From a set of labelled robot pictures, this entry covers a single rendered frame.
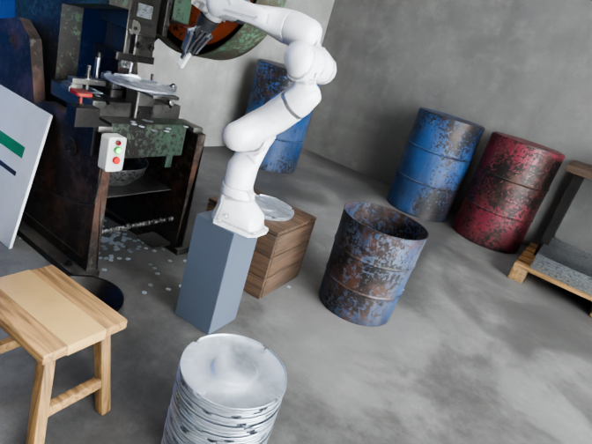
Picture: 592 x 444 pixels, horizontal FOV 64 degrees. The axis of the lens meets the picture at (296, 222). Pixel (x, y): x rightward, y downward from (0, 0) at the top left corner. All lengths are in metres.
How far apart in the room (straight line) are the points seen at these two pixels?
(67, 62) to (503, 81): 3.62
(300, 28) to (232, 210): 0.66
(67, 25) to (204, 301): 1.27
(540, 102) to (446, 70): 0.89
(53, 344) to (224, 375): 0.42
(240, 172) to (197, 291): 0.50
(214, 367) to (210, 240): 0.60
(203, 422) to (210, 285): 0.69
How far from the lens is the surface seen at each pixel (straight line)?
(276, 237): 2.07
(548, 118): 4.67
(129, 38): 2.14
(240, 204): 1.71
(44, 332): 1.32
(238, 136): 1.59
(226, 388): 1.27
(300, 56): 1.52
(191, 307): 1.93
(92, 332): 1.32
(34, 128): 2.25
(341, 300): 2.25
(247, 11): 1.70
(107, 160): 1.89
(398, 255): 2.13
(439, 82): 4.89
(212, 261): 1.79
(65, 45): 2.30
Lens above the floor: 1.14
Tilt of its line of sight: 21 degrees down
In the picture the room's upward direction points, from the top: 17 degrees clockwise
